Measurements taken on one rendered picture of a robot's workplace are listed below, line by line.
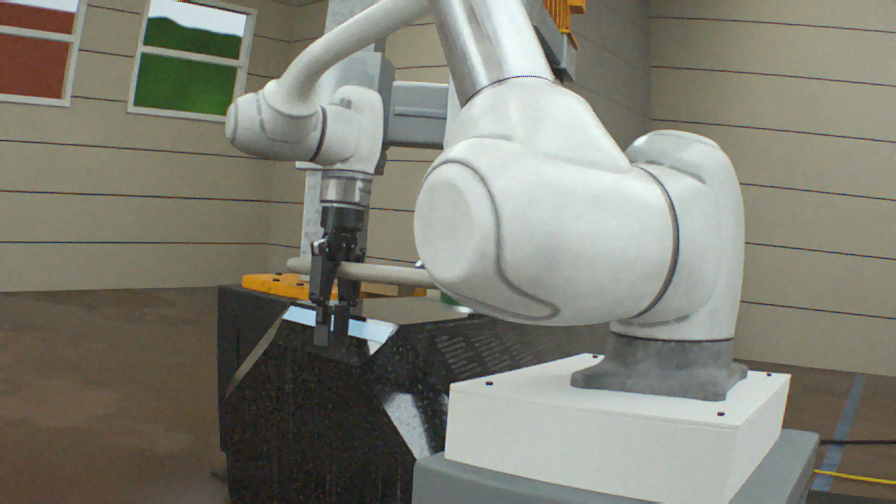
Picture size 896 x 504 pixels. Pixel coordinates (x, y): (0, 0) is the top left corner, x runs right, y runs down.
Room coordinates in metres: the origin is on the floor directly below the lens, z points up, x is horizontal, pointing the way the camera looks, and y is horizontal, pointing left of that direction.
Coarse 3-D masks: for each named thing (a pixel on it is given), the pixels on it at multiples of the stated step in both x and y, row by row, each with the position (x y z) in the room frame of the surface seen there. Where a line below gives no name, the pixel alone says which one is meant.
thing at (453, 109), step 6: (450, 78) 2.15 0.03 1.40; (450, 84) 2.15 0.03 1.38; (450, 90) 2.15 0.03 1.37; (450, 96) 2.14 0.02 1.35; (456, 96) 2.14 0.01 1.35; (450, 102) 2.14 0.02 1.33; (456, 102) 2.14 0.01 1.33; (450, 108) 2.14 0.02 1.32; (456, 108) 2.14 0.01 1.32; (450, 114) 2.14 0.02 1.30; (456, 114) 2.14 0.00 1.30; (450, 120) 2.14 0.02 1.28; (450, 126) 2.14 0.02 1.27
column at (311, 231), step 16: (336, 0) 2.69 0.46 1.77; (352, 0) 2.69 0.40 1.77; (368, 0) 2.68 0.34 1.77; (336, 16) 2.69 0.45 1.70; (352, 16) 2.68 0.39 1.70; (368, 48) 2.68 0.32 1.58; (384, 48) 2.84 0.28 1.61; (320, 176) 2.69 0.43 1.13; (304, 208) 2.69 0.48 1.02; (320, 208) 2.69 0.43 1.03; (368, 208) 2.84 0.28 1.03; (304, 224) 2.69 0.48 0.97; (304, 240) 2.69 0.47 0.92; (304, 256) 2.69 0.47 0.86
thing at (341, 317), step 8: (336, 304) 1.41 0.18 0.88; (336, 312) 1.41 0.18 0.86; (344, 312) 1.40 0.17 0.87; (336, 320) 1.41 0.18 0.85; (344, 320) 1.40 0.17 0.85; (336, 328) 1.41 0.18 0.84; (344, 328) 1.40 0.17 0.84; (336, 336) 1.41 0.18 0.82; (344, 336) 1.40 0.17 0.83; (336, 344) 1.41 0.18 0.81; (344, 344) 1.40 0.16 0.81
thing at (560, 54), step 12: (528, 0) 2.12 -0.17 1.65; (540, 0) 2.21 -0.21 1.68; (528, 12) 2.12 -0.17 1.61; (540, 12) 2.21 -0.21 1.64; (540, 24) 2.22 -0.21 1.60; (552, 24) 2.45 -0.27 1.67; (540, 36) 2.26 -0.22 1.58; (552, 36) 2.45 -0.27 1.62; (564, 36) 2.70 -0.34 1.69; (552, 48) 2.47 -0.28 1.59; (564, 48) 2.70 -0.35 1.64; (552, 60) 2.61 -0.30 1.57; (564, 60) 2.70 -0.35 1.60; (552, 72) 2.77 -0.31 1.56; (564, 72) 2.79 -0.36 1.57
